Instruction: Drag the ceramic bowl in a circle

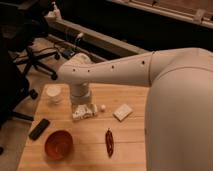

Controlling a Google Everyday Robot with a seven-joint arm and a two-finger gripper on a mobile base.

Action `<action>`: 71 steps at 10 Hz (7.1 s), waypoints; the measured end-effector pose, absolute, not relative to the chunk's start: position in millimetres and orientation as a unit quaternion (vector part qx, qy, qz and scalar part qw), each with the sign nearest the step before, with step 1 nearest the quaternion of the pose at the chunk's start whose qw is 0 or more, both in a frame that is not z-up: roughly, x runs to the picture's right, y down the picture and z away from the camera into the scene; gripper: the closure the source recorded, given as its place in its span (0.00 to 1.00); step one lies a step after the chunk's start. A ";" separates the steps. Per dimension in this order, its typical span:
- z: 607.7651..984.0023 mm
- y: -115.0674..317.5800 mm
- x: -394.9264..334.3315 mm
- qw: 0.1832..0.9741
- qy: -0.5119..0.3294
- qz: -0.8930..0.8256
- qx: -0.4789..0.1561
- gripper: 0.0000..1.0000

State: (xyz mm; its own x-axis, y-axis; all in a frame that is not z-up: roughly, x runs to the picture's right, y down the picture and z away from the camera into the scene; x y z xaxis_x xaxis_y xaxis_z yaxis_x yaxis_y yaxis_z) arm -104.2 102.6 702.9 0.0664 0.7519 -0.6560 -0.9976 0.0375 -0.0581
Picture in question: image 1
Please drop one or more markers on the black office chair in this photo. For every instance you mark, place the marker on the black office chair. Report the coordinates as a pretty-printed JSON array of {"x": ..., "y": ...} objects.
[{"x": 21, "y": 21}]

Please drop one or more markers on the red chili pepper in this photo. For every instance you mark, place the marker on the red chili pepper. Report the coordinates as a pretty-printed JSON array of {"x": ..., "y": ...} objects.
[{"x": 109, "y": 142}]

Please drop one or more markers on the white rectangular box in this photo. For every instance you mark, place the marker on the white rectangular box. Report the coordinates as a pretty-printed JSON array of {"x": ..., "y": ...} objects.
[{"x": 122, "y": 112}]

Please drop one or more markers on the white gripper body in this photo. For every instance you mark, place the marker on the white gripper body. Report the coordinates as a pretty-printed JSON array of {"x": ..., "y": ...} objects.
[{"x": 84, "y": 111}]

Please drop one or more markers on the white plastic cup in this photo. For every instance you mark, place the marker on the white plastic cup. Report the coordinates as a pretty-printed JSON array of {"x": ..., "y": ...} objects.
[{"x": 54, "y": 93}]

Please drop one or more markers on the red ceramic bowl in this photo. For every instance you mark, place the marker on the red ceramic bowl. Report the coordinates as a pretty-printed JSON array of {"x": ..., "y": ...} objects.
[{"x": 58, "y": 145}]

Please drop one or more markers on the black remote control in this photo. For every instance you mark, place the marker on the black remote control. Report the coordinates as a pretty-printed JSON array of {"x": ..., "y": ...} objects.
[{"x": 39, "y": 129}]

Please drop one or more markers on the white spray bottle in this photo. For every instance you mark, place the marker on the white spray bottle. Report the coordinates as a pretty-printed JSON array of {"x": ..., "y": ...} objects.
[{"x": 55, "y": 13}]

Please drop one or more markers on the blue power strip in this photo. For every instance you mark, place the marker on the blue power strip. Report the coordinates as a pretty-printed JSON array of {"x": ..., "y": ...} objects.
[{"x": 68, "y": 53}]

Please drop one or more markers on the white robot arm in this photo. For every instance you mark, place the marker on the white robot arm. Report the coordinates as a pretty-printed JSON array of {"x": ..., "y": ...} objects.
[{"x": 179, "y": 106}]

